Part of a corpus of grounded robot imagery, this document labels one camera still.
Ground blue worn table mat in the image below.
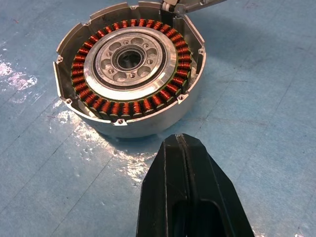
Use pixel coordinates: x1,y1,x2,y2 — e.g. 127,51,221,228
0,0,316,237

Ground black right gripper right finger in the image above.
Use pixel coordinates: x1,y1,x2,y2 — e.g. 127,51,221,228
182,134,255,237

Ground silver motor housing copper windings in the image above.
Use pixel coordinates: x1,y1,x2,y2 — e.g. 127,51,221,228
52,1,207,138

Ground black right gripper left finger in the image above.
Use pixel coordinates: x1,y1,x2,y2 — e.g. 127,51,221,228
136,134,196,237

